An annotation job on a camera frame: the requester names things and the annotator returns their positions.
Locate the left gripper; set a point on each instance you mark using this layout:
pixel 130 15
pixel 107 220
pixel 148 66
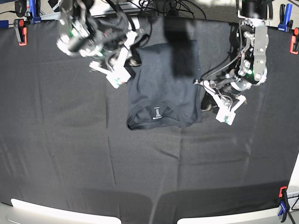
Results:
pixel 225 97

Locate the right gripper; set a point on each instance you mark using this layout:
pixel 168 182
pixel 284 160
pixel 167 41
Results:
pixel 116 53

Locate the dark blue t-shirt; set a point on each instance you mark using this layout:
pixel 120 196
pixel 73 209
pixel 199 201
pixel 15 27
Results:
pixel 161 92

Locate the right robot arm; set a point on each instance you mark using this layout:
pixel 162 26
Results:
pixel 108 42

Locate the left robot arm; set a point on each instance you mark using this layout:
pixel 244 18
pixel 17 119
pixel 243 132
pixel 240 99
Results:
pixel 252 35

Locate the white tab on cloth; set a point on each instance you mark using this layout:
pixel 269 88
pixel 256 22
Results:
pixel 133 23

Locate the black table cloth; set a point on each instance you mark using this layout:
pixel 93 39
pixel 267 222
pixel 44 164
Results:
pixel 64 141

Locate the red clamp top right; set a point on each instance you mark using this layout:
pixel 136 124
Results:
pixel 294 46

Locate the red clamp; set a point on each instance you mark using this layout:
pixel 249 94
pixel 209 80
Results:
pixel 21 31
pixel 294 46

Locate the blue clamp top right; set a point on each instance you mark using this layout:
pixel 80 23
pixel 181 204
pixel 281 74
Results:
pixel 285 24

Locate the red clamp top left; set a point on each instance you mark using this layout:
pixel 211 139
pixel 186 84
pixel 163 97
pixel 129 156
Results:
pixel 21 31

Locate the blue orange clamp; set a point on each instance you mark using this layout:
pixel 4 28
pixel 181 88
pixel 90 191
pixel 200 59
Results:
pixel 284 206

